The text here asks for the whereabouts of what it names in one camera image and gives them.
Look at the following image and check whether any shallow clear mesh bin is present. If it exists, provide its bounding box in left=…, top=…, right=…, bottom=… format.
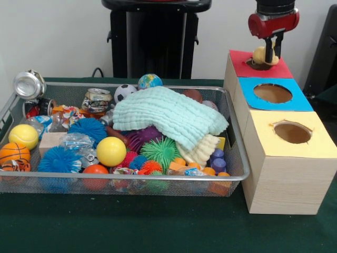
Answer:
left=0, top=81, right=251, bottom=197

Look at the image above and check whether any dark green table cloth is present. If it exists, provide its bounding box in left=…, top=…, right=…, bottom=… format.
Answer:
left=0, top=76, right=337, bottom=253

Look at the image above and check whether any crushed silver drink can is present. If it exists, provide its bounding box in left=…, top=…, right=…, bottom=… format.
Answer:
left=13, top=69, right=47, bottom=101

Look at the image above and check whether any black upright stand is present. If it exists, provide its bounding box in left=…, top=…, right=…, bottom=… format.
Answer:
left=302, top=4, right=337, bottom=93

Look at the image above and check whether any smooth yellow ball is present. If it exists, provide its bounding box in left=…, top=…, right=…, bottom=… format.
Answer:
left=96, top=136, right=127, bottom=168

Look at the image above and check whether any orange basketball toy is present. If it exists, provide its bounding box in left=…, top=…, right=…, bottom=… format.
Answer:
left=0, top=142, right=32, bottom=167

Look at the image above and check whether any blue spiky ball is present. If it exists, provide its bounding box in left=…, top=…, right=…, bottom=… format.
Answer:
left=38, top=146, right=83, bottom=173
left=67, top=118, right=108, bottom=148

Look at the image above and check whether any yellow tennis ball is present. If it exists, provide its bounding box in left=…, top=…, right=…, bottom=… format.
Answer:
left=8, top=123, right=39, bottom=150

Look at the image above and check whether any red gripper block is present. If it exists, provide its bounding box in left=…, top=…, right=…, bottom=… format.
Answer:
left=247, top=11, right=301, bottom=64

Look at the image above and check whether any green spiky ball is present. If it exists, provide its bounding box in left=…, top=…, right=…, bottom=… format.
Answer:
left=139, top=136, right=182, bottom=173

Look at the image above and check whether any wooden three-hole box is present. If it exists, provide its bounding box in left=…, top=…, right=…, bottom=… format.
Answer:
left=223, top=50, right=337, bottom=215

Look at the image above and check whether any pale yellow soft toy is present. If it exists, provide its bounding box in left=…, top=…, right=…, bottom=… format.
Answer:
left=252, top=46, right=281, bottom=65

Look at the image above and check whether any globe print ball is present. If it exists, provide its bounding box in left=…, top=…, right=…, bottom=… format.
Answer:
left=138, top=73, right=163, bottom=90

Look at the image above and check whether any mint green cloth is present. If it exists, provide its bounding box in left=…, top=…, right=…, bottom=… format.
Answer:
left=112, top=86, right=230, bottom=151

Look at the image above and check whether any cream waffle cloth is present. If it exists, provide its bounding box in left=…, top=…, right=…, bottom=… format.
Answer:
left=175, top=134, right=221, bottom=168

